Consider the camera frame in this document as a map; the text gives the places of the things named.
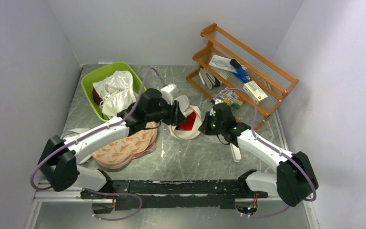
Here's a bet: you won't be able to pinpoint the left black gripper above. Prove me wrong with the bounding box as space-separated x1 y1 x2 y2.
146 96 187 126

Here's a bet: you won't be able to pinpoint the white satin bra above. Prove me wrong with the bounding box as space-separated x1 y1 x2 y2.
99 71 136 116

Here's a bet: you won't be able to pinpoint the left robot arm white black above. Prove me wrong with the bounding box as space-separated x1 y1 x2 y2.
38 84 186 198

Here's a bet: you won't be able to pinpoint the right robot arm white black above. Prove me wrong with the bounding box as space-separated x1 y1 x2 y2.
199 102 319 207

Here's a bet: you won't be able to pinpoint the red garment in bag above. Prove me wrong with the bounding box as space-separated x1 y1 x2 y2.
176 112 197 131

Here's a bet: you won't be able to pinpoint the colourful marker pack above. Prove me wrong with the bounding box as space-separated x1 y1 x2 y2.
218 86 245 109

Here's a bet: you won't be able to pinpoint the white plastic bar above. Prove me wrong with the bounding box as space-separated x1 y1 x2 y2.
230 144 242 163

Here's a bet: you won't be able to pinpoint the white black items under rack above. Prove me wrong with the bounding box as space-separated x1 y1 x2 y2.
198 68 223 90

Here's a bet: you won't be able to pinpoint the white green box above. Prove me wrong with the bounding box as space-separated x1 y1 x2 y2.
243 81 268 104

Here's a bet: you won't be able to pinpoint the orange wooden rack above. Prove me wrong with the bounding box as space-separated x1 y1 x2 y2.
186 23 299 129

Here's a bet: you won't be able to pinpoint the white packet on rack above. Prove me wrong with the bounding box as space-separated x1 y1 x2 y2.
209 54 237 73

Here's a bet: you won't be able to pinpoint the white cloth in basin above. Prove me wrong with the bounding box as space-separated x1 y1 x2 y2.
93 79 135 117

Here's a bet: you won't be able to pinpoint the floral peach placemat stack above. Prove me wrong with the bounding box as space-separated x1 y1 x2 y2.
91 122 159 169

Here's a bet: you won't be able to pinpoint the green plastic basin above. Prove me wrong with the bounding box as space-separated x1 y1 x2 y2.
81 62 142 122

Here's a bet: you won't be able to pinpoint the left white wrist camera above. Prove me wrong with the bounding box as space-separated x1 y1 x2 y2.
160 84 178 104

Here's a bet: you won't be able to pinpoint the blue handled tool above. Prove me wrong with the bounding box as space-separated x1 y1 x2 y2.
229 59 251 83

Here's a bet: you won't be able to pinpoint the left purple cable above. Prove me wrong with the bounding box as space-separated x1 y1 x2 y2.
30 67 168 222

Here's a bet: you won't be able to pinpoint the aluminium rail frame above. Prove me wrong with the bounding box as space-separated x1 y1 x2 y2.
25 179 318 229

